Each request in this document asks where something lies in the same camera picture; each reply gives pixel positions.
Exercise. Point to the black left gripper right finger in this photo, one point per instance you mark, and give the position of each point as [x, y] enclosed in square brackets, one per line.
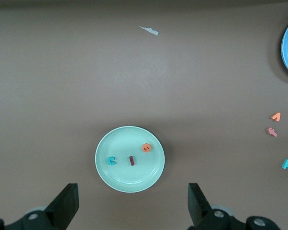
[199, 206]

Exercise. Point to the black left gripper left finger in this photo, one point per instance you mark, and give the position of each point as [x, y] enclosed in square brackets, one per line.
[62, 206]

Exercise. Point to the teal letter c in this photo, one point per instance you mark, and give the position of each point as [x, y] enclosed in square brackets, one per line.
[109, 161]

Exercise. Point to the dark red letter l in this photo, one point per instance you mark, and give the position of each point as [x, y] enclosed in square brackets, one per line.
[132, 161]

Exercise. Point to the orange letter e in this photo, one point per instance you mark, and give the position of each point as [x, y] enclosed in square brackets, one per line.
[144, 146]

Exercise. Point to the green round plate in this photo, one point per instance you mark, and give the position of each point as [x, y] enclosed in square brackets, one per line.
[124, 139]

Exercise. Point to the teal letter p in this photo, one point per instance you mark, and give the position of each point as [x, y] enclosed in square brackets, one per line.
[284, 166]

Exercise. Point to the pink letter f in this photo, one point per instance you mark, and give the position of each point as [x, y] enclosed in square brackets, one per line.
[272, 131]

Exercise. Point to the orange letter v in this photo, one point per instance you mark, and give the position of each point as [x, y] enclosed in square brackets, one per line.
[278, 114]

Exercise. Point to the brown table cover sheet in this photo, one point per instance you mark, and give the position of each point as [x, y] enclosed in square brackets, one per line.
[62, 83]

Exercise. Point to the small white paper scrap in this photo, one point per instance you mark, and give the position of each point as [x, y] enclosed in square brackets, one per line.
[149, 30]

